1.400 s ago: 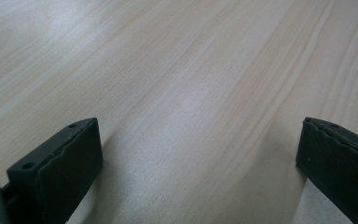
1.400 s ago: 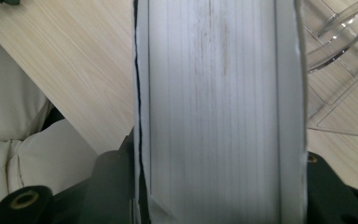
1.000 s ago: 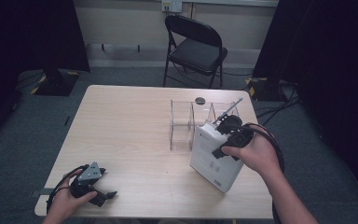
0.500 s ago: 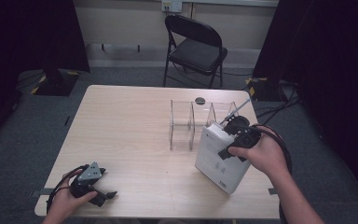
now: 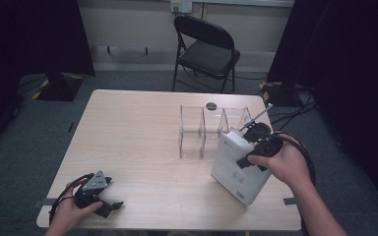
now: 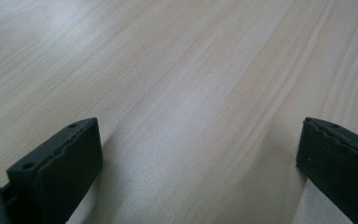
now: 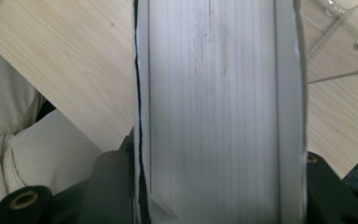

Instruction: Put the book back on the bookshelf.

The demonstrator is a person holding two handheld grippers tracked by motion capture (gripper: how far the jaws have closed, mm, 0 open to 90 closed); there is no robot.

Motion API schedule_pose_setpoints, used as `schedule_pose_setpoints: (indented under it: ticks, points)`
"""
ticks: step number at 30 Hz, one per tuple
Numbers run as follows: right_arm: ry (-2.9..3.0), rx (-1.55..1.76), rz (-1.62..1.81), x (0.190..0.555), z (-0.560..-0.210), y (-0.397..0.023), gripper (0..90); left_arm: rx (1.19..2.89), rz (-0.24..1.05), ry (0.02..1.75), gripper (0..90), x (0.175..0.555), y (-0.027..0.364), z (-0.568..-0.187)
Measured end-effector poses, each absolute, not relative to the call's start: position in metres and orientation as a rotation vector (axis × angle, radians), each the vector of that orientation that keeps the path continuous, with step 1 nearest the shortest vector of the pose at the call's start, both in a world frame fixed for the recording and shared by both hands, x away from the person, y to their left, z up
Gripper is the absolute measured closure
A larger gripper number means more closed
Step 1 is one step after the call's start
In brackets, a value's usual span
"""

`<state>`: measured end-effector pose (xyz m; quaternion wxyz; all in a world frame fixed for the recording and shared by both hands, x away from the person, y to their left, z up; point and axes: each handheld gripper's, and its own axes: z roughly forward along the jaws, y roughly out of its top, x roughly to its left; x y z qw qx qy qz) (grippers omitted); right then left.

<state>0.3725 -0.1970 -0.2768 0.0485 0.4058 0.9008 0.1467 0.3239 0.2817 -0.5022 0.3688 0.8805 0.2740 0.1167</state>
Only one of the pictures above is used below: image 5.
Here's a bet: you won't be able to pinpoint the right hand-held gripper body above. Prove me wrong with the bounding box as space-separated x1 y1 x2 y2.
238 102 285 158

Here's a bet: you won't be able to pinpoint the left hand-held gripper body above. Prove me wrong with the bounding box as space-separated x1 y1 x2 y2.
73 169 113 210

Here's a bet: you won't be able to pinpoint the white cardboard box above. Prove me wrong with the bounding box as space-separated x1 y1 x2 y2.
210 128 274 207

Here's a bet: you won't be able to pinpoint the clear acrylic divider rack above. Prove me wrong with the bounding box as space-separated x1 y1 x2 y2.
178 104 254 160

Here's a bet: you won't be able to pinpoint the person's right hand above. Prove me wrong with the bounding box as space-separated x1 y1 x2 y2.
247 135 313 191

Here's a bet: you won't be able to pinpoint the person's left hand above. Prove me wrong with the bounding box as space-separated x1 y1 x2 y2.
49 181 103 229

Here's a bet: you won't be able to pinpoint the black stand base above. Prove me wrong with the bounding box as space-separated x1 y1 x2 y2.
33 72 85 102
261 82 309 108

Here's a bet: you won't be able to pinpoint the dark curtain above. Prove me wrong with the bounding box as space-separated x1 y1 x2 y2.
0 0 95 155
267 0 378 207

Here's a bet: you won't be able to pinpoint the black folding chair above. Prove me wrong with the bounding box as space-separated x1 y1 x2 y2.
171 15 241 93

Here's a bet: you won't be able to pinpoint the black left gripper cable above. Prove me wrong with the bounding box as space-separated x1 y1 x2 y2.
48 173 92 225

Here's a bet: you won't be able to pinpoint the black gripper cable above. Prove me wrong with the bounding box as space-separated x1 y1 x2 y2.
48 173 92 225
274 132 317 186

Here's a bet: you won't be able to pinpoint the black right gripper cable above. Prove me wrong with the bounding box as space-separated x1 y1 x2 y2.
274 132 317 186

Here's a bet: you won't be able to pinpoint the black floor cables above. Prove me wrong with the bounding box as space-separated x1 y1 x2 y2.
269 91 319 127

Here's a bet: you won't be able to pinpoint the white wall outlet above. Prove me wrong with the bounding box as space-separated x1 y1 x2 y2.
170 0 193 14

